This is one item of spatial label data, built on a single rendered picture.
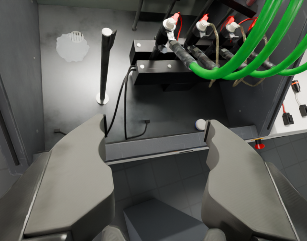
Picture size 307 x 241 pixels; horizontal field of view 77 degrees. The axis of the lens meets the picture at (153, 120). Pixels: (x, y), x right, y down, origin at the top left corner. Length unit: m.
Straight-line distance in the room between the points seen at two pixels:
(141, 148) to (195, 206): 1.18
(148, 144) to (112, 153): 0.10
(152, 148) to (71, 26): 0.49
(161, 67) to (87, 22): 0.34
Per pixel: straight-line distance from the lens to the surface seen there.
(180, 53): 0.38
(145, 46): 0.57
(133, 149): 0.49
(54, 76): 0.68
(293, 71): 0.51
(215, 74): 0.29
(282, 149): 2.20
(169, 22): 0.45
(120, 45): 0.74
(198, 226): 0.85
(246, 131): 0.66
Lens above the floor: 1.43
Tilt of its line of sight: 69 degrees down
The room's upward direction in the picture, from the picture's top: 49 degrees clockwise
